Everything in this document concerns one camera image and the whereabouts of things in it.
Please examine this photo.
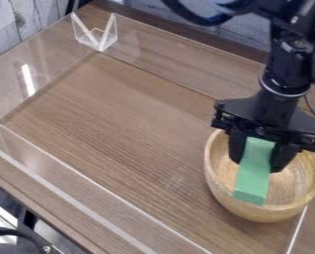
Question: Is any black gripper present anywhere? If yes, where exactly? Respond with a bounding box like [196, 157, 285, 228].
[212, 91, 315, 173]

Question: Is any green rectangular stick block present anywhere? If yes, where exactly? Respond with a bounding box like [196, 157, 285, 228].
[234, 137, 275, 205]

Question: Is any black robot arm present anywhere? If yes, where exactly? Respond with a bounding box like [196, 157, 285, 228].
[163, 0, 315, 173]

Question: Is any wooden bowl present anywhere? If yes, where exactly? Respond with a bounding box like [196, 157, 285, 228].
[204, 130, 315, 222]

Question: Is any clear acrylic front wall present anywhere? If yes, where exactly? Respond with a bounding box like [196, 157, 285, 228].
[0, 124, 212, 254]

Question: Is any clear acrylic corner bracket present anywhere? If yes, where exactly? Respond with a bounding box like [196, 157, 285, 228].
[72, 13, 117, 52]

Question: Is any black table leg frame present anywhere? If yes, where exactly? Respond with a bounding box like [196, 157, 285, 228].
[0, 209, 66, 254]

